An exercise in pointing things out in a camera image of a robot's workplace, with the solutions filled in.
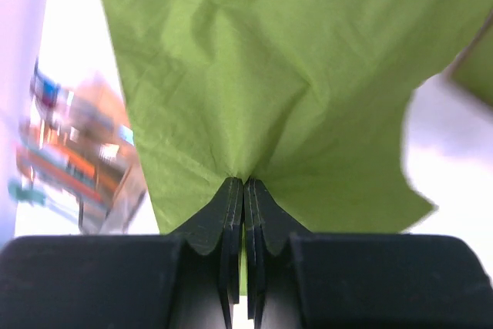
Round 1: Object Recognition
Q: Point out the green paper napkin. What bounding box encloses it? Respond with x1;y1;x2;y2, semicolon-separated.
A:
102;0;492;233

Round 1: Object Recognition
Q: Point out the green napkin stack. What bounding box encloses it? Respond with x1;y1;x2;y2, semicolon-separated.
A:
451;12;492;107

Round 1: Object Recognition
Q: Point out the clear cutlery organizer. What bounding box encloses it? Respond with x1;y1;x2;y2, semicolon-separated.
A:
8;67;148;234

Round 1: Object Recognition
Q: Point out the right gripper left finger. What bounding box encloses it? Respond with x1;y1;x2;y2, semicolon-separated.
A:
165;177;243;328

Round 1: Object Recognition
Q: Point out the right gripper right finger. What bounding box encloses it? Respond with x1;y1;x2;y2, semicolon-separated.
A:
243;179;310;328

